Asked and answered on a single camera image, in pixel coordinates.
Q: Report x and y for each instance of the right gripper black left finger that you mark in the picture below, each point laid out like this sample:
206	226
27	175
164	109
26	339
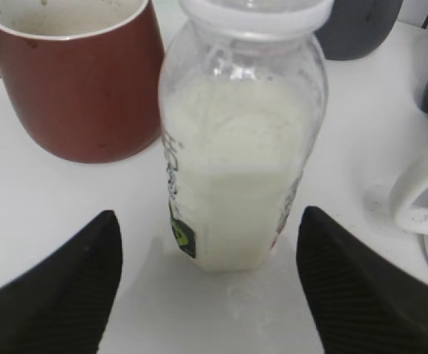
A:
62	305

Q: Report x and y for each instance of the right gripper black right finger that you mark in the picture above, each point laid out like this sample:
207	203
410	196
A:
360	302

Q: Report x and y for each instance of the clear milk bottle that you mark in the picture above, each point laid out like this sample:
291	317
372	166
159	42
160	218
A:
243	92

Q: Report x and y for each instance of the red ceramic mug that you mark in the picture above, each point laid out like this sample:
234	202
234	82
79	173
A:
82	76

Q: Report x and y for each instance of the grey ceramic mug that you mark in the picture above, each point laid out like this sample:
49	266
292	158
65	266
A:
356	28

